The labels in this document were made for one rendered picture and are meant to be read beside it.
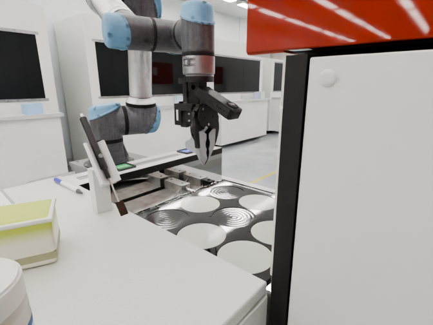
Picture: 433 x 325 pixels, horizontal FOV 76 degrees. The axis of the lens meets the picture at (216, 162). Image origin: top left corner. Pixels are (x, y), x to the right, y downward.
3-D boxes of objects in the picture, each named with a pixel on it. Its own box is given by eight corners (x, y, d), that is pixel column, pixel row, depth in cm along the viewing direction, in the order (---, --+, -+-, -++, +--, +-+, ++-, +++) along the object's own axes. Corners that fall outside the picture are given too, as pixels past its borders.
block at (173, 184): (190, 191, 84) (189, 182, 84) (182, 195, 82) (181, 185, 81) (173, 185, 89) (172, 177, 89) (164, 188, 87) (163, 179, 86)
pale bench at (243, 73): (269, 137, 650) (273, 46, 596) (220, 151, 519) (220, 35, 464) (232, 132, 718) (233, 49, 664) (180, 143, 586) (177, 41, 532)
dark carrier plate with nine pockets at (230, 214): (334, 215, 66) (334, 213, 66) (255, 295, 41) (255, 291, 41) (223, 182, 88) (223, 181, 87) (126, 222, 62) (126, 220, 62)
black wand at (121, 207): (76, 116, 50) (78, 112, 49) (84, 115, 51) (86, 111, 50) (119, 217, 47) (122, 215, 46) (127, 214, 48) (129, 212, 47)
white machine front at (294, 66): (394, 197, 95) (417, 75, 84) (279, 387, 35) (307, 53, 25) (384, 195, 97) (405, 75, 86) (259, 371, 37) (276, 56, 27)
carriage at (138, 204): (209, 192, 92) (209, 184, 91) (105, 236, 65) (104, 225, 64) (192, 186, 97) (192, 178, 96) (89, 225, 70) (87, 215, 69)
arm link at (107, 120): (88, 137, 110) (84, 102, 106) (123, 134, 116) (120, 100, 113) (92, 142, 100) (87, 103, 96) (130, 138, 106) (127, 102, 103)
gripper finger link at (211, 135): (198, 158, 75) (198, 125, 72) (215, 162, 71) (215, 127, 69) (190, 161, 72) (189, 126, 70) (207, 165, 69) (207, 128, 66)
